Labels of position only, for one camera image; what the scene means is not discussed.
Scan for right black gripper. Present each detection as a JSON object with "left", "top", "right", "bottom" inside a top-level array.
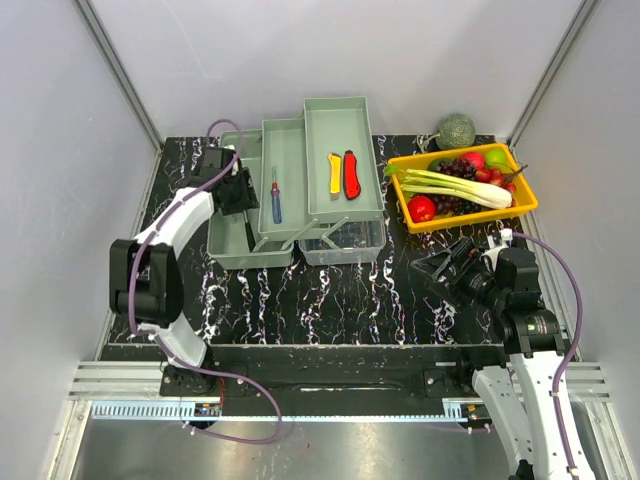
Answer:
[{"left": 410, "top": 236, "right": 506, "bottom": 312}]

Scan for clear plastic tool box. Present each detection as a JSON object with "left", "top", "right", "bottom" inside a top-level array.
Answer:
[{"left": 207, "top": 97, "right": 386, "bottom": 270}]

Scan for yellow utility knife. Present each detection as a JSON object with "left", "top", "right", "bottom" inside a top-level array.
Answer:
[{"left": 328, "top": 152, "right": 342, "bottom": 200}]

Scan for red utility knife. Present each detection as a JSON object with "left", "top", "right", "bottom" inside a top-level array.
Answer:
[{"left": 343, "top": 150, "right": 361, "bottom": 200}]

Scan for black handled hammer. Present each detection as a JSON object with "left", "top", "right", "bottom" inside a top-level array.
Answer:
[{"left": 243, "top": 211, "right": 256, "bottom": 252}]

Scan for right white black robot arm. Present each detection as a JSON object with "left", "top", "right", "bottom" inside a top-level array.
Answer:
[{"left": 411, "top": 229, "right": 595, "bottom": 479}]

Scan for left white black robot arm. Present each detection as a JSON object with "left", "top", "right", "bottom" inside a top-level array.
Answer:
[{"left": 109, "top": 146, "right": 257, "bottom": 395}]

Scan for green celery stalk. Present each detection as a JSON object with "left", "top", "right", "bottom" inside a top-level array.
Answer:
[{"left": 383, "top": 165, "right": 484, "bottom": 199}]

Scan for dark purple grapes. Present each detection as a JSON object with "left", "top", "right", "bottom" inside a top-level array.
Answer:
[{"left": 438, "top": 158, "right": 477, "bottom": 181}]

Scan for red cherries bunch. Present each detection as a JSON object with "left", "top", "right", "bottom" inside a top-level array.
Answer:
[{"left": 475, "top": 168, "right": 517, "bottom": 194}]

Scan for red pink apple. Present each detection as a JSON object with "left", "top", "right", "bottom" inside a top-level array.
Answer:
[{"left": 460, "top": 152, "right": 485, "bottom": 170}]

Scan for green apple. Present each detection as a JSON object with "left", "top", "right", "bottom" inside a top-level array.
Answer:
[{"left": 484, "top": 148, "right": 509, "bottom": 169}]

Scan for green netted melon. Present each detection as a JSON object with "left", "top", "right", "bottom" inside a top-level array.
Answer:
[{"left": 435, "top": 113, "right": 476, "bottom": 150}]

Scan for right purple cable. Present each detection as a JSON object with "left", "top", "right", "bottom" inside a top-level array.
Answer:
[{"left": 509, "top": 230, "right": 585, "bottom": 476}]

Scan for aluminium frame rail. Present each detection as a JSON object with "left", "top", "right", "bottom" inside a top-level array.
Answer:
[{"left": 68, "top": 361, "right": 611, "bottom": 403}]

